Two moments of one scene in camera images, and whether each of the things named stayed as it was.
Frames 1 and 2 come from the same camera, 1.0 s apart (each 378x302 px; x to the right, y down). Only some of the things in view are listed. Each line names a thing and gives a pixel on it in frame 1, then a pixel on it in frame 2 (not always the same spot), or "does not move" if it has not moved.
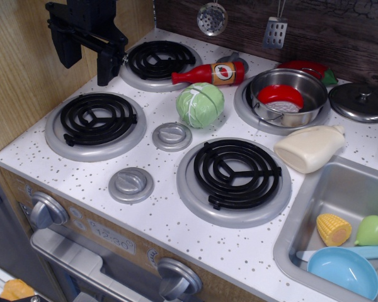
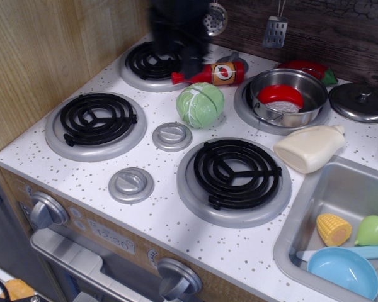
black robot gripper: [92, 21] to [178, 30]
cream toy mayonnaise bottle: [303, 150] does not move
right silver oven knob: [176, 280] does not move
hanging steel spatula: [276, 29] does not move
